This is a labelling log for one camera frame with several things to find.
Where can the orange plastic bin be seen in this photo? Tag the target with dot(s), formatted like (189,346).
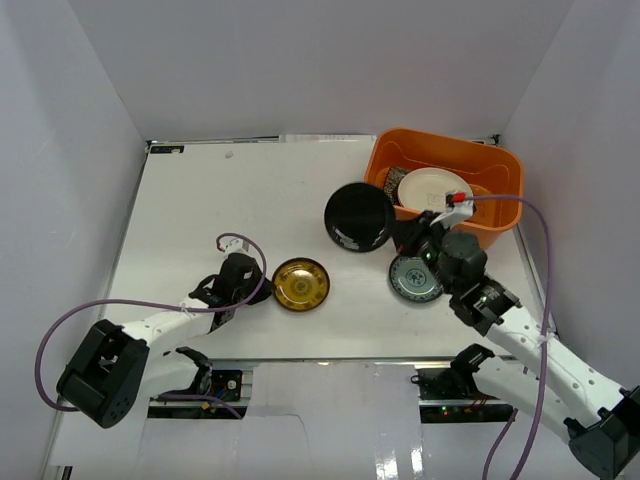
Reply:
(489,170)

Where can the black glossy round plate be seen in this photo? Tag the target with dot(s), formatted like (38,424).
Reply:
(359,217)

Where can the blue white porcelain plate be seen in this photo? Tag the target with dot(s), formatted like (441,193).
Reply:
(412,280)

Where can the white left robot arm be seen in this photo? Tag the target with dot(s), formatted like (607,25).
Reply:
(108,369)

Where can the yellow patterned round plate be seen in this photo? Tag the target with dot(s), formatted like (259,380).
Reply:
(300,284)

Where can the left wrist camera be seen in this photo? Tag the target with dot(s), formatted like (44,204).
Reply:
(235,245)

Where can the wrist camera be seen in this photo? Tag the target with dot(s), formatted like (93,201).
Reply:
(459,207)
(235,245)

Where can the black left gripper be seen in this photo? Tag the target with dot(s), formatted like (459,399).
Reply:
(258,288)

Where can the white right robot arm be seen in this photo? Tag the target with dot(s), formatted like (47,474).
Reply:
(595,416)

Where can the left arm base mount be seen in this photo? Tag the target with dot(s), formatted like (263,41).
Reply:
(214,395)

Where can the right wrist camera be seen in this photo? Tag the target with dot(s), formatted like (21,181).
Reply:
(459,207)

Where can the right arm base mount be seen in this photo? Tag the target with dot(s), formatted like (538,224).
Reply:
(449,395)

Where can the black floral rectangular plate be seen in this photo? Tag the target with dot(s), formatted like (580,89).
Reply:
(391,183)

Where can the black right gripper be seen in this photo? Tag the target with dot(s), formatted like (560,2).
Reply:
(405,232)

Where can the dark label sticker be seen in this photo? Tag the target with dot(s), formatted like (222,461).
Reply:
(166,149)

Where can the cream round plate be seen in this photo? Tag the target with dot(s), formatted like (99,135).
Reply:
(425,189)

